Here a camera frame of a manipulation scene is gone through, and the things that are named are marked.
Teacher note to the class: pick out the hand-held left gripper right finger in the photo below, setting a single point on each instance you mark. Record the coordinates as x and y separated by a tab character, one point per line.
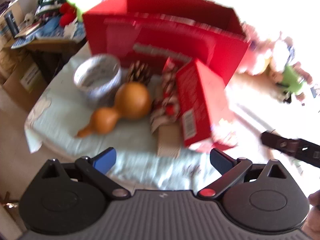
220	161

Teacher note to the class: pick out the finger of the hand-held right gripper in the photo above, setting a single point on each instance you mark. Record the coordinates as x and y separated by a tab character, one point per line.
287	146

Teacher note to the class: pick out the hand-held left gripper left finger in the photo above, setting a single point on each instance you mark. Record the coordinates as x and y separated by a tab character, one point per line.
105	160

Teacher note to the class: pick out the small red gift box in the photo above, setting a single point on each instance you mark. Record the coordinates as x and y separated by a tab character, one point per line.
197	100

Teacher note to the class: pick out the brown bottle gourd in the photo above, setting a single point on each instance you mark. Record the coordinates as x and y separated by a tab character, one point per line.
132	100

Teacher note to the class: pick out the clear printed tape roll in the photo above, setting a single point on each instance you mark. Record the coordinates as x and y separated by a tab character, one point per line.
100	92

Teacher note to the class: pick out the brown pine cone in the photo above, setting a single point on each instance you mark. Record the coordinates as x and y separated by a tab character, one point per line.
137	71

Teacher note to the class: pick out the large red cardboard box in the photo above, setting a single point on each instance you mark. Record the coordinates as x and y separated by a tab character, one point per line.
160	40

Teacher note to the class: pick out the doll in green dress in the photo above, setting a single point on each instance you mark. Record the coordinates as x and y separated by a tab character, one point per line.
291	80

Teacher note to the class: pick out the pink plush toy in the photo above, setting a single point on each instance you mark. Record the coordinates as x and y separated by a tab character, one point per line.
257	55

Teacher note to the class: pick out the pile of cardboard boxes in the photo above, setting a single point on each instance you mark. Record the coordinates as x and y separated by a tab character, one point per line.
27	80

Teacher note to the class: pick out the wooden side table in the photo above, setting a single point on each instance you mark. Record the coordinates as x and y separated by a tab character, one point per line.
50	44

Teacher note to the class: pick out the crumpled white tissue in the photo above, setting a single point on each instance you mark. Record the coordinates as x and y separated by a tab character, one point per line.
70	30

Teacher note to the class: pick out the blue cloud-pattern cloth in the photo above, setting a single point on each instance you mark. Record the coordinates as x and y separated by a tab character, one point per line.
32	37

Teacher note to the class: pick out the blue pouch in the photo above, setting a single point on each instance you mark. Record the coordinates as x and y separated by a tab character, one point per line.
51	27

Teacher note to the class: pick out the small stack of books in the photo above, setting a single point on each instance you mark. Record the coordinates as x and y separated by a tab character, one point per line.
28	30

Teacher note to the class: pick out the small white figurine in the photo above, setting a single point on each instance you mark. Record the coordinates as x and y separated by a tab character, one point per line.
29	17

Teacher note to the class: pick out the black bottle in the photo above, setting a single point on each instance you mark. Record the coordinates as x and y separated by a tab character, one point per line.
11	22

